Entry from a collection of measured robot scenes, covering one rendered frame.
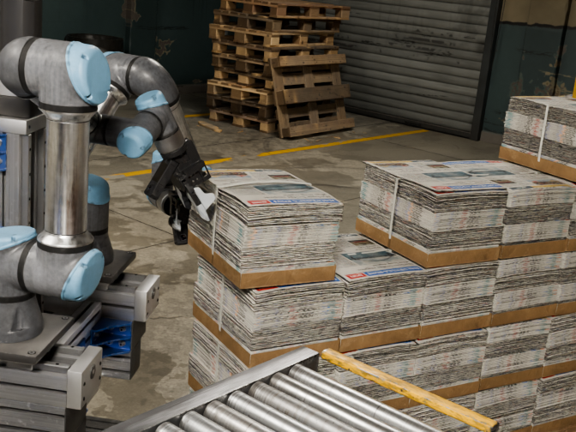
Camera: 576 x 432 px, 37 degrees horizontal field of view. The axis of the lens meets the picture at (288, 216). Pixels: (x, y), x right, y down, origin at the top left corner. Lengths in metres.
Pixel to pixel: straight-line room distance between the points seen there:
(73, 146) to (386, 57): 8.76
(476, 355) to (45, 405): 1.43
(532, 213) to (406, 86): 7.51
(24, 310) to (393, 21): 8.71
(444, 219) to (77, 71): 1.26
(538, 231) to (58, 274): 1.59
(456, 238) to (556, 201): 0.41
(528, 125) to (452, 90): 6.87
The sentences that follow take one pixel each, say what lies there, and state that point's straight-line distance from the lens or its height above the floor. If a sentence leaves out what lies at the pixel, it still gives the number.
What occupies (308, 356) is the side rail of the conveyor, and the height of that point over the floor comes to 0.80.
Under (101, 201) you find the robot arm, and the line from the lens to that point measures 2.34.
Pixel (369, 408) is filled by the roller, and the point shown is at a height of 0.79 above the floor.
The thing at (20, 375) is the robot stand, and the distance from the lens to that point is 1.97.
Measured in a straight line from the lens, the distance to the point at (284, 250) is 2.25.
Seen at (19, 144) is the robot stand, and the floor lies 1.20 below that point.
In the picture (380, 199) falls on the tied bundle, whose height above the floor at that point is 0.97.
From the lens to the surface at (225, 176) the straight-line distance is 2.43.
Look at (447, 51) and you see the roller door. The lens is 9.96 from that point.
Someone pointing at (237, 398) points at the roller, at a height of 0.80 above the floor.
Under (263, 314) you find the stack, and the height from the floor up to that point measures 0.76.
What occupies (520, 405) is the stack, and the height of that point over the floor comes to 0.28.
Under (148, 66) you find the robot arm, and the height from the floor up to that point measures 1.34.
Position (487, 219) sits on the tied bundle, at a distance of 2.66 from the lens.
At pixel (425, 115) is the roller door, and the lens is 10.11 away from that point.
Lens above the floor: 1.64
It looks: 16 degrees down
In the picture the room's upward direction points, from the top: 6 degrees clockwise
